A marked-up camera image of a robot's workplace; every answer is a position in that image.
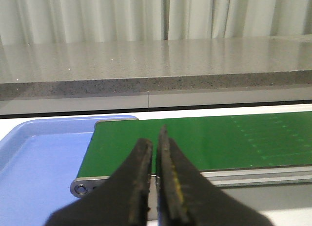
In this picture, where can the green conveyor belt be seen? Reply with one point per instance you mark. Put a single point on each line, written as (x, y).
(210, 143)

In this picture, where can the grey stone counter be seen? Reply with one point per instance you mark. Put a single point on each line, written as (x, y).
(84, 77)

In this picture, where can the aluminium conveyor frame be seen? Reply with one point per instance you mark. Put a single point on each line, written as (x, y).
(221, 178)

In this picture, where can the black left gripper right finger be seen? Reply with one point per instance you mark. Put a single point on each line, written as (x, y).
(187, 198)

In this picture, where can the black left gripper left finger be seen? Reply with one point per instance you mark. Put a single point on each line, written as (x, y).
(122, 200)

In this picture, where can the blue plastic tray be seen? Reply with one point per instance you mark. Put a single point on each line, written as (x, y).
(38, 161)

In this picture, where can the white curtain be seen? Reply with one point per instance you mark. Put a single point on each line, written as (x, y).
(67, 21)

